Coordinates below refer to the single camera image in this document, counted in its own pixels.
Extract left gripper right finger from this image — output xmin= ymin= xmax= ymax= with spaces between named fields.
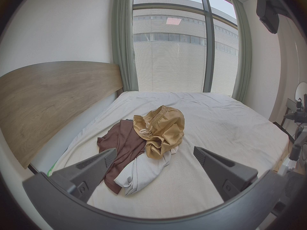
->
xmin=193 ymin=146 xmax=259 ymax=203

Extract tan shorts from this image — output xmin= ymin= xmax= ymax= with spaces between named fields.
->
xmin=133 ymin=105 xmax=185 ymax=160

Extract round mirror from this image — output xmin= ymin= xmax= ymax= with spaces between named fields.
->
xmin=294 ymin=82 xmax=307 ymax=105

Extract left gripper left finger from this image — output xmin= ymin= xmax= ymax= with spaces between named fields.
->
xmin=51 ymin=148 xmax=118 ymax=203

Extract bed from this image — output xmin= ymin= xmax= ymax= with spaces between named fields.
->
xmin=0 ymin=61 xmax=292 ymax=215

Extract brown garment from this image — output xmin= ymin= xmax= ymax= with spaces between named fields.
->
xmin=97 ymin=119 xmax=147 ymax=195

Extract window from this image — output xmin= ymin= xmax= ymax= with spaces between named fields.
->
xmin=132 ymin=0 xmax=239 ymax=97

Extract pale grey garment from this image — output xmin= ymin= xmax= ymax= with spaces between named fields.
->
xmin=113 ymin=146 xmax=179 ymax=196

